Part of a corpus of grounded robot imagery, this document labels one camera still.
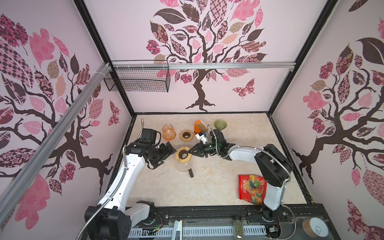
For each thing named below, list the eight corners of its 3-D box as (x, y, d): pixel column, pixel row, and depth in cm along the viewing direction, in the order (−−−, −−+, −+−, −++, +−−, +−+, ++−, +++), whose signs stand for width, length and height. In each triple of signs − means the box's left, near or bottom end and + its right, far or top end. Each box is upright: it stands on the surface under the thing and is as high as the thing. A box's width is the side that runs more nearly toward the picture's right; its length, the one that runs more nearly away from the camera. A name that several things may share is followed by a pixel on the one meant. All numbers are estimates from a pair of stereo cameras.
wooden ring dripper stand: (179, 141, 106) (179, 139, 103) (180, 132, 111) (180, 129, 109) (193, 141, 106) (193, 139, 103) (193, 132, 111) (193, 129, 109)
